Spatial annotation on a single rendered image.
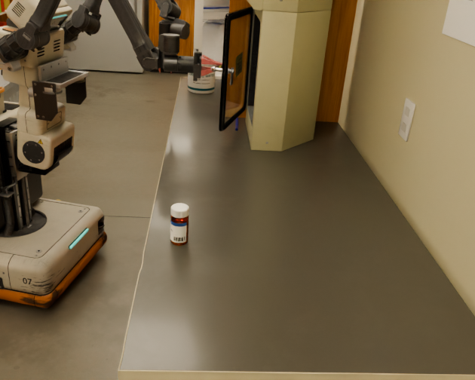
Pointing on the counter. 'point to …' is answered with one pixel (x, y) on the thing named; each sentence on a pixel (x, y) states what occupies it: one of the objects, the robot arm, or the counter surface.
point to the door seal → (228, 64)
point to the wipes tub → (205, 86)
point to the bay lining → (253, 61)
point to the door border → (225, 65)
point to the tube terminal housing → (288, 72)
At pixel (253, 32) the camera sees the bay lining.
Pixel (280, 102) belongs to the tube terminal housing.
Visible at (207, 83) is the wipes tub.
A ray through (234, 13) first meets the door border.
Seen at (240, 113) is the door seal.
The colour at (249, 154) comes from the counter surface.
